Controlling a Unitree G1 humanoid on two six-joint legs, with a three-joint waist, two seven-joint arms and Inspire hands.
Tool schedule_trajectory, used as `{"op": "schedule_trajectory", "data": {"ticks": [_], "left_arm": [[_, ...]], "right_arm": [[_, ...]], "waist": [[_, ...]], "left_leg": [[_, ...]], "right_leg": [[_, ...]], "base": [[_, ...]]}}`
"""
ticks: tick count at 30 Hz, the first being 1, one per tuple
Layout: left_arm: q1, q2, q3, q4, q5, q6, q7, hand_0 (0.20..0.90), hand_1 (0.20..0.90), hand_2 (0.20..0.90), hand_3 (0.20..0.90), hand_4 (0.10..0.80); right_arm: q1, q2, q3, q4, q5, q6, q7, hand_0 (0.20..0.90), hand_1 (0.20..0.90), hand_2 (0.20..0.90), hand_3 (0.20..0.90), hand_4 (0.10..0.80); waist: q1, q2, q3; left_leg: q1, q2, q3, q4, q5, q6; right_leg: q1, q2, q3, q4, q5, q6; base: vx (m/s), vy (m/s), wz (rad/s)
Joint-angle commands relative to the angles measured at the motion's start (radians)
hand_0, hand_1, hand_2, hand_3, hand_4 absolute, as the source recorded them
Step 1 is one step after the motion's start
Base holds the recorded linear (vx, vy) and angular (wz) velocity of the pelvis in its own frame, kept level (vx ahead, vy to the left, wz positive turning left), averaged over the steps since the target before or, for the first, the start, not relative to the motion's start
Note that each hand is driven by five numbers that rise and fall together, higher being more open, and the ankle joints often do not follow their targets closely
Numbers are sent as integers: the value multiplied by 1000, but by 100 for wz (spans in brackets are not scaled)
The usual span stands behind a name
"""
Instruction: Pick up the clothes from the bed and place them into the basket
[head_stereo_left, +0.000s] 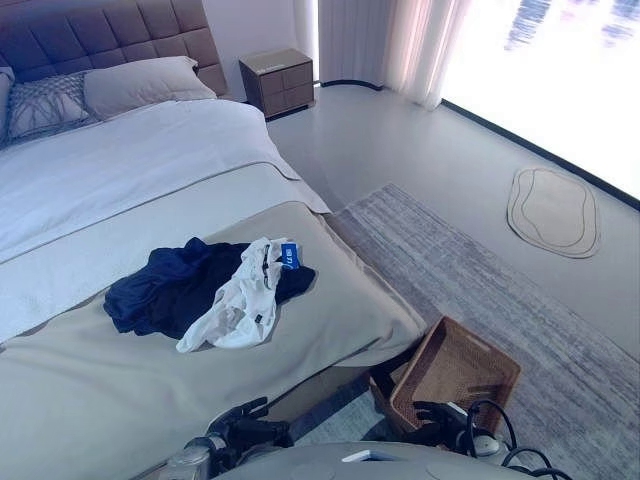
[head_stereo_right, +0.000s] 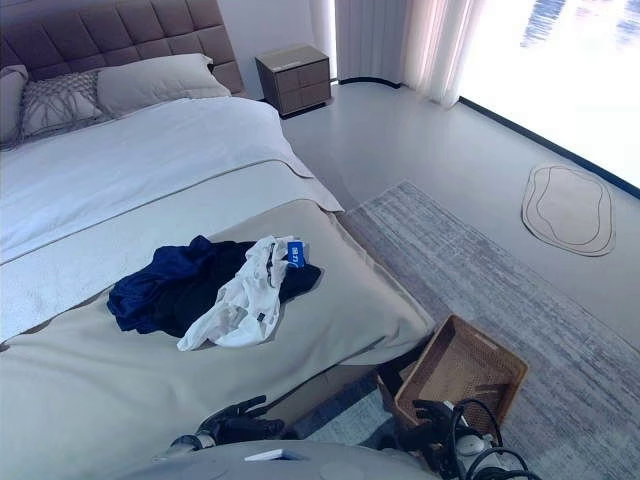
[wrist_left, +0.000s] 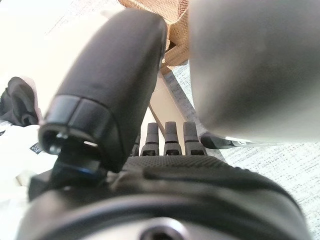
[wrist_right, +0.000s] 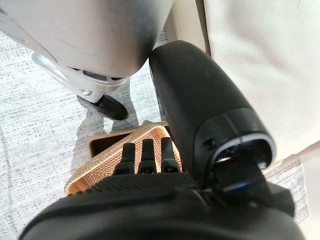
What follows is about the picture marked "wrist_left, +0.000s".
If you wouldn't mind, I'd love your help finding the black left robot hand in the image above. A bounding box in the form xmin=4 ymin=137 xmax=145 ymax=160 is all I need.
xmin=14 ymin=8 xmax=312 ymax=240

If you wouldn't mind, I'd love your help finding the black garment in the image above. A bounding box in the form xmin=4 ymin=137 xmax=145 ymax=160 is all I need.
xmin=0 ymin=76 xmax=42 ymax=128

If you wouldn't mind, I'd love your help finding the white garment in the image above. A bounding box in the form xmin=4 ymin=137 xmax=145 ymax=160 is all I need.
xmin=0 ymin=122 xmax=60 ymax=240

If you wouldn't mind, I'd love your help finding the bed with beige cover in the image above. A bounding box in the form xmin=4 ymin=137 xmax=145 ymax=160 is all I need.
xmin=0 ymin=0 xmax=126 ymax=121

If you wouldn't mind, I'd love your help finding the woven wooden basket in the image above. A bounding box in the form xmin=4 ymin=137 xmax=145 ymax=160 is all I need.
xmin=117 ymin=0 xmax=191 ymax=76

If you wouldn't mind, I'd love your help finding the silver left robot leg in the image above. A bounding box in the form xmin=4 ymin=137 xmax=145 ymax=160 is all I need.
xmin=187 ymin=0 xmax=320 ymax=151

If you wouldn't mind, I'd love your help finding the tan wooden bed frame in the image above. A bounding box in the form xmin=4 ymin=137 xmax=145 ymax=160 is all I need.
xmin=139 ymin=72 xmax=198 ymax=157

